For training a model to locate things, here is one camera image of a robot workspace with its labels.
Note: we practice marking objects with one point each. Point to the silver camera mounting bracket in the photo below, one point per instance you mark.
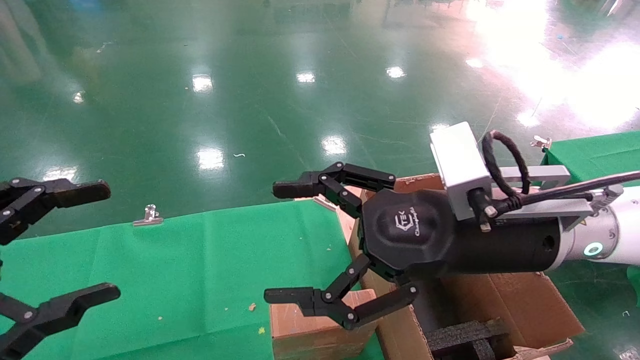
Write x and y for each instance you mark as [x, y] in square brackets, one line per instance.
[545, 175]

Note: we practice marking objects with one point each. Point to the black foam insert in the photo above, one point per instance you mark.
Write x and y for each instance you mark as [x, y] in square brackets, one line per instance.
[460, 337]

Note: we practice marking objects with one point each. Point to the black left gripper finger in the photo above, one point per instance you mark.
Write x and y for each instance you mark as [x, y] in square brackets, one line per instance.
[70, 192]
[60, 310]

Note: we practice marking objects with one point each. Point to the small brown cardboard box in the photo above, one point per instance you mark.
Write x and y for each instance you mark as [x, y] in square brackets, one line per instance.
[300, 335]

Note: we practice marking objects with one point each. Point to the large green tablecloth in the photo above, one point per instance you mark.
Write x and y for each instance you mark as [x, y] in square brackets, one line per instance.
[200, 275]

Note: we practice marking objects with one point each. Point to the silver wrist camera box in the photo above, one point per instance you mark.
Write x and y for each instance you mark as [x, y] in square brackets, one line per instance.
[460, 160]

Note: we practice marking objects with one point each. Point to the green cloth side table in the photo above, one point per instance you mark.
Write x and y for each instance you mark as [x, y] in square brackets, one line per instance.
[600, 155]

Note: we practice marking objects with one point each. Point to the silver binder clip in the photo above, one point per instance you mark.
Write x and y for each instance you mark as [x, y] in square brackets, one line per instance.
[541, 143]
[148, 220]
[324, 202]

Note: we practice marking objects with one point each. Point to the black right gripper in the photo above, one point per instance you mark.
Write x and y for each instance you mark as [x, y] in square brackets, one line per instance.
[415, 235]

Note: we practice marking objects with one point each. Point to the large open cardboard carton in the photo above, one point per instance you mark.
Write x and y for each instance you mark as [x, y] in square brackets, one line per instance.
[525, 310]

